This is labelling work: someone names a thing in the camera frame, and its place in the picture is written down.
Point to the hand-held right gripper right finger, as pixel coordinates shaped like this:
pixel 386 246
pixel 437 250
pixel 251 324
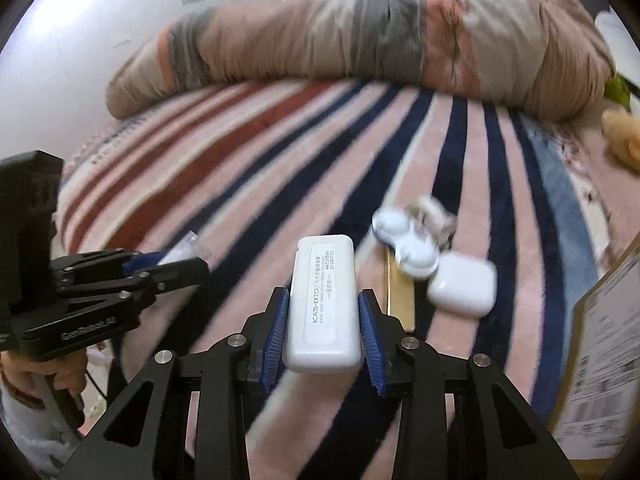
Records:
pixel 369 340

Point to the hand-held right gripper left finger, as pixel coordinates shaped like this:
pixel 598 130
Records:
pixel 280 330

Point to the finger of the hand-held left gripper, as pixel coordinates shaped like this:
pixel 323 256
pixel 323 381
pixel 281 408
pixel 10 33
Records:
pixel 150 271
pixel 110 296

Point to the clear plastic tube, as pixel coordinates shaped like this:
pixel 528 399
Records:
pixel 187 249

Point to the white rectangular plastic case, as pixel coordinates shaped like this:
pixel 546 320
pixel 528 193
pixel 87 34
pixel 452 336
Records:
pixel 324 305

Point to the person's left forearm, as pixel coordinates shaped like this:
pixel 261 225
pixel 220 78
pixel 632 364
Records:
pixel 27 435

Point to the person's left hand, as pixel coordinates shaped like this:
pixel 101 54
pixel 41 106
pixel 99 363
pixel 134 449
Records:
pixel 65 367

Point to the flat yellow box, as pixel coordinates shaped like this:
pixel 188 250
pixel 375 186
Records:
pixel 398 300

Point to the white blue contact lens case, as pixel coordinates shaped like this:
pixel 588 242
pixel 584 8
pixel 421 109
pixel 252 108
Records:
pixel 404 245

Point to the white earbuds case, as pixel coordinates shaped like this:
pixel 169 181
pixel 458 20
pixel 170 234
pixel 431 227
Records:
pixel 462 284

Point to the striped blanket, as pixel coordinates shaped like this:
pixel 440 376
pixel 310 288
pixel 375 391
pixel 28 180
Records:
pixel 280 170

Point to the cardboard box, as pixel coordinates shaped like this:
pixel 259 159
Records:
pixel 600 360

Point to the rolled beige grey duvet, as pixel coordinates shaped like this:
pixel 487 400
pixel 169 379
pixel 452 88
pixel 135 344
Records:
pixel 380 35

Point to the yellow plush toy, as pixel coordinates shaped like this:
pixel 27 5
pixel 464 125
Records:
pixel 622 135

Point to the green toy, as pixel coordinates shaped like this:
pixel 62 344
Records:
pixel 617 91

